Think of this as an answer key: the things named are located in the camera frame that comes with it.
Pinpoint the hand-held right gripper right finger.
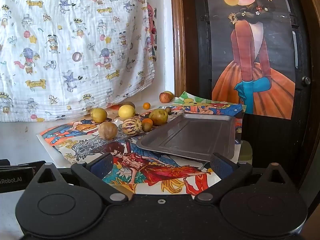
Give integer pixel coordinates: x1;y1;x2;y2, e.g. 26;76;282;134
194;152;292;204

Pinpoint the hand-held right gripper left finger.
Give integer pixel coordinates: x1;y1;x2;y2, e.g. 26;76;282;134
32;152;132;205

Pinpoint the brown round fruit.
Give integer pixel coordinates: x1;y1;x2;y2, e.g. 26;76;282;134
98;121;118;140

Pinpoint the grey metal tray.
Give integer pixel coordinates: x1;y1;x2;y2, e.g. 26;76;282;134
136;113;237;162

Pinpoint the striped pepino melon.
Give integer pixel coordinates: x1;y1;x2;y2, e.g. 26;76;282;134
122;118;143;136

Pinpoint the yellow lemon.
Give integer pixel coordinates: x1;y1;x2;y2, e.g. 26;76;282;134
118;104;136;120

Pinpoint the large green pear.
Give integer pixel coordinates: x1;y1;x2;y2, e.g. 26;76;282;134
149;108;169;126

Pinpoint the silver haired figure drawing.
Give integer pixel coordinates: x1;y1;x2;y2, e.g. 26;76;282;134
57;132;140;167

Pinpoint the pale green container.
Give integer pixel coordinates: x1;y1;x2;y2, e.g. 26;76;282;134
239;140;253;165

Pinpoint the red figure drawing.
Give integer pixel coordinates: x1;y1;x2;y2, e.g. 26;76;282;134
101;140;223;196

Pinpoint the dark door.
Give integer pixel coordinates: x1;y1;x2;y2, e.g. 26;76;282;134
181;0;320;188

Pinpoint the printed white blanket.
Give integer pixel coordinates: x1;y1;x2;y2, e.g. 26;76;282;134
0;0;157;123

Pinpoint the wall poster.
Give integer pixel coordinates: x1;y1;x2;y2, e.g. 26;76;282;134
204;0;297;120

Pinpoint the wooden door frame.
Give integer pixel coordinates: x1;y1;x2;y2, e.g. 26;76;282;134
170;0;188;98

